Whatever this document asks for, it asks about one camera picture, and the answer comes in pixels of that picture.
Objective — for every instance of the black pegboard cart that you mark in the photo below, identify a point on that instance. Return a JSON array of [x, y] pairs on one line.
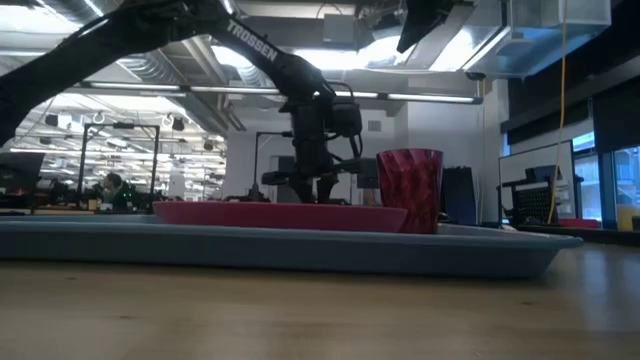
[[532, 202]]

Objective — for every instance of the seated person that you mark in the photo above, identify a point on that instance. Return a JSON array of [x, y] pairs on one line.
[[116, 192]]

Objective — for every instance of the long linear ceiling light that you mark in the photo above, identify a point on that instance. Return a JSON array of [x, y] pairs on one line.
[[425, 97]]

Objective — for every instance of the white board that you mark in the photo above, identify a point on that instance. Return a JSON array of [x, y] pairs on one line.
[[530, 157]]

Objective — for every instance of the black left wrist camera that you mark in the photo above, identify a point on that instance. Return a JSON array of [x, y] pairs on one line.
[[346, 117]]

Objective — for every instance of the black dome camera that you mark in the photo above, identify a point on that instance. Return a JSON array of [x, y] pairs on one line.
[[475, 76]]

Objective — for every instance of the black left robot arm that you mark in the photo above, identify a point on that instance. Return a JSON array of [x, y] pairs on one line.
[[75, 55]]

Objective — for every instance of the black wall screen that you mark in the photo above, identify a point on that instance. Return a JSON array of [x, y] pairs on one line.
[[371, 175]]

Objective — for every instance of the pink red plate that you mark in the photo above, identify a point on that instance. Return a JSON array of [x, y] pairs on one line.
[[275, 217]]

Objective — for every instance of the grey wall vent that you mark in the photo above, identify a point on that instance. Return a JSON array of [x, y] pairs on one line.
[[374, 126]]

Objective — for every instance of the yellow seat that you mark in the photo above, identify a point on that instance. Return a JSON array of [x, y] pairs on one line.
[[629, 220]]

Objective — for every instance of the red seat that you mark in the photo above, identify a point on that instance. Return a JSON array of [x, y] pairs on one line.
[[580, 223]]

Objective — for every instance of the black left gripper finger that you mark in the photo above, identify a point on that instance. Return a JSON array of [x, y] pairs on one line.
[[327, 190], [306, 192]]

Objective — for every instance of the grey ceiling box unit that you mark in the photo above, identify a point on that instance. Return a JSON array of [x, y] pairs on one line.
[[339, 30]]

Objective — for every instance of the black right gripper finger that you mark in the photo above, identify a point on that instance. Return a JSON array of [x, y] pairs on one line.
[[422, 20]]

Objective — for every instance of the black upright panel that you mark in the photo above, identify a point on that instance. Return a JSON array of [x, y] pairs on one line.
[[460, 195]]

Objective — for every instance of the large silver air duct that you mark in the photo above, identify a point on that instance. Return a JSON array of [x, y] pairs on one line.
[[540, 45]]

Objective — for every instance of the dark red faceted cup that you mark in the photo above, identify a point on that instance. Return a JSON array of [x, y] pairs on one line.
[[410, 190]]

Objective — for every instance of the black camera stand frame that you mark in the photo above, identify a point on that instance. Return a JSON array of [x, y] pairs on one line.
[[256, 160], [82, 165]]

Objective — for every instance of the blue plastic tray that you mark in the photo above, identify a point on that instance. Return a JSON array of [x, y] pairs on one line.
[[300, 255]]

